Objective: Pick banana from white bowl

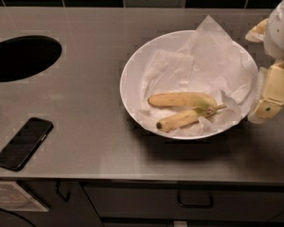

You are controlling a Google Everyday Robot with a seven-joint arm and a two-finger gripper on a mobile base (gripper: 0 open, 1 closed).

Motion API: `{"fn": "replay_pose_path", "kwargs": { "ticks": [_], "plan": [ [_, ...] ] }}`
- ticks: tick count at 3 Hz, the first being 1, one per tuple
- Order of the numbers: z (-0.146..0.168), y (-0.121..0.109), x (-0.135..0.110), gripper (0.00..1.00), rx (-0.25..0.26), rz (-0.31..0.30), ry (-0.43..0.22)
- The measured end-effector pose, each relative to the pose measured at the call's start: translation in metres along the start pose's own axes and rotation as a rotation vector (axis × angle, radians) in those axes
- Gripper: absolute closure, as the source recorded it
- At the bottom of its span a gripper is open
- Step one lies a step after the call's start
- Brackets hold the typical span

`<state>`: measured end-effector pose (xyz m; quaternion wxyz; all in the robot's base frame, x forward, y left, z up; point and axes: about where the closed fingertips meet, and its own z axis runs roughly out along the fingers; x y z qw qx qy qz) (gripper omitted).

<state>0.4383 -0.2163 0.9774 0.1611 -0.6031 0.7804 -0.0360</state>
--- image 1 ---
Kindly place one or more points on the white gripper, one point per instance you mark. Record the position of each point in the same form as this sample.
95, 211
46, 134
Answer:
280, 32

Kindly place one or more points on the yellow banana bunch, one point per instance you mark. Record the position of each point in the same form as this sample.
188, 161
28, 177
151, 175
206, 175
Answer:
197, 104

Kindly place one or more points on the white bowl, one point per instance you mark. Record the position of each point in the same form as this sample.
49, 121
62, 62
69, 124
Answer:
134, 79

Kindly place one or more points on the white crumpled paper liner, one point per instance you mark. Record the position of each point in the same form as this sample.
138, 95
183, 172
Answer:
208, 63

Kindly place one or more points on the black round counter hole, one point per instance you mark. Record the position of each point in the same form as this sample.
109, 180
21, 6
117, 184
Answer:
26, 56

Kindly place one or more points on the black smartphone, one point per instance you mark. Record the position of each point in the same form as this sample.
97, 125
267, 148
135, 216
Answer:
21, 147

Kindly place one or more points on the white paper label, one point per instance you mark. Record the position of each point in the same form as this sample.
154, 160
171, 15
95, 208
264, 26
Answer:
15, 197

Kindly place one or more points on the dark drawer with handle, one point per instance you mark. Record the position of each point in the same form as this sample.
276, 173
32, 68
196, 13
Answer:
195, 203

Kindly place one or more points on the black hook handle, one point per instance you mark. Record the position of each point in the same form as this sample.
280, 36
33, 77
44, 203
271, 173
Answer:
63, 190

